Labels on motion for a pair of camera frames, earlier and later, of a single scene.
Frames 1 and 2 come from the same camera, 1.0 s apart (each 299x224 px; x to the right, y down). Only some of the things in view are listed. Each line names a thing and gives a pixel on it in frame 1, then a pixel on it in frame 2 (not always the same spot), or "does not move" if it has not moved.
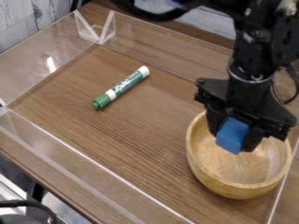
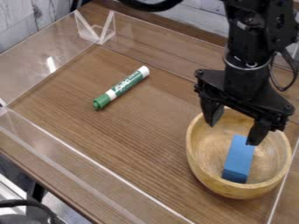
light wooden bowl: (250, 174) does not move
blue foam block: (231, 135) → (238, 160)
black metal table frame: (38, 214) does not move
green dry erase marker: (109, 96) does not move
